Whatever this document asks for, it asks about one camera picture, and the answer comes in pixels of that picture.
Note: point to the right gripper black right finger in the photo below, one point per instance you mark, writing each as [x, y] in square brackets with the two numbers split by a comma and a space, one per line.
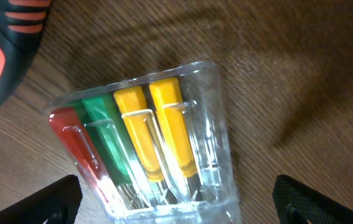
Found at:
[298, 203]

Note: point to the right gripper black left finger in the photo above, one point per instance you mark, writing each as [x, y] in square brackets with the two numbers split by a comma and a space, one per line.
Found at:
[57, 203]

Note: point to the clear screwdriver set case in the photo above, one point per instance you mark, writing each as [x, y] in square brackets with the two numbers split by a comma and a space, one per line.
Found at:
[153, 149]

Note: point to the orange black long-nose pliers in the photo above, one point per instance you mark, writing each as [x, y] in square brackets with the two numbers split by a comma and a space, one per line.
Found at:
[22, 24]

